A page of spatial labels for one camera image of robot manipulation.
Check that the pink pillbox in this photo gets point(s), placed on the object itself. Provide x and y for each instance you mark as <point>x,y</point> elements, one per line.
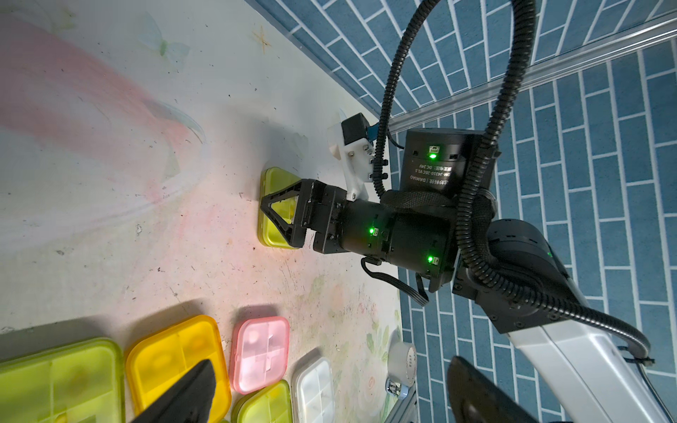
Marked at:
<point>259,353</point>

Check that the orange pillbox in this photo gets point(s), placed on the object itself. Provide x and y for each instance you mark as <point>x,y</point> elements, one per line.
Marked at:
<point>157,362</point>

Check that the blue tape dispenser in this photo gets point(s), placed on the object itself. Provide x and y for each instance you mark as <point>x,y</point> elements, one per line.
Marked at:
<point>396,389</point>

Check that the clear pillbox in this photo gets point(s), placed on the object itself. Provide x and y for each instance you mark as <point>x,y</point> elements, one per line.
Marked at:
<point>313,393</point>

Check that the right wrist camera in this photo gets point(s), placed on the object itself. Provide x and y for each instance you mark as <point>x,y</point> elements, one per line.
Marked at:
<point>352,142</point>

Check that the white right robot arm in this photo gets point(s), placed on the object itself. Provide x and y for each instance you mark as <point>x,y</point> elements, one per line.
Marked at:
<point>440,228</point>

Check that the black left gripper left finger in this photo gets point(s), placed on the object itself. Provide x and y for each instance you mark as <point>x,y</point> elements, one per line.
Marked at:
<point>190,399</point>

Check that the tape roll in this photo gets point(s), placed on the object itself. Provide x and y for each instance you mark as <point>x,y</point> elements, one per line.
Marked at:
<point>402,363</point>

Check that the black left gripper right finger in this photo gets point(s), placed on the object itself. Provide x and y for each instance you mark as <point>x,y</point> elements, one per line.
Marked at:
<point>474,398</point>

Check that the green pillbox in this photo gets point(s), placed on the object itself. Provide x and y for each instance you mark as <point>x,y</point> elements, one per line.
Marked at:
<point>269,405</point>
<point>276,173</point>
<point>80,382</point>

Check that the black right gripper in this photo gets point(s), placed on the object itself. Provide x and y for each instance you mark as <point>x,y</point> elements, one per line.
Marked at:
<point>319,208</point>

